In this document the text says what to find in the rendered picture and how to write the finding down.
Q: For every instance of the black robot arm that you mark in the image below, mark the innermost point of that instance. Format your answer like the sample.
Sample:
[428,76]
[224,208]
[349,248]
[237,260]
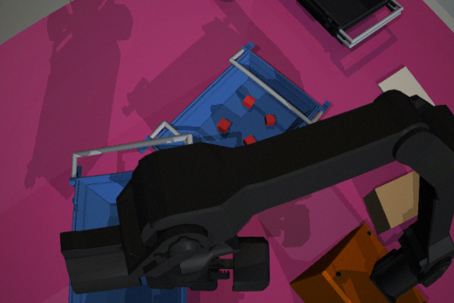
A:
[185,205]

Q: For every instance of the blue plastic tray with grey wire bars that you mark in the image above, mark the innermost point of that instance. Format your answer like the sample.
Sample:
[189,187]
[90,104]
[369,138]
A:
[94,206]

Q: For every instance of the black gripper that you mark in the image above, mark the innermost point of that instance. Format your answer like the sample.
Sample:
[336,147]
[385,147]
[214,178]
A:
[251,270]

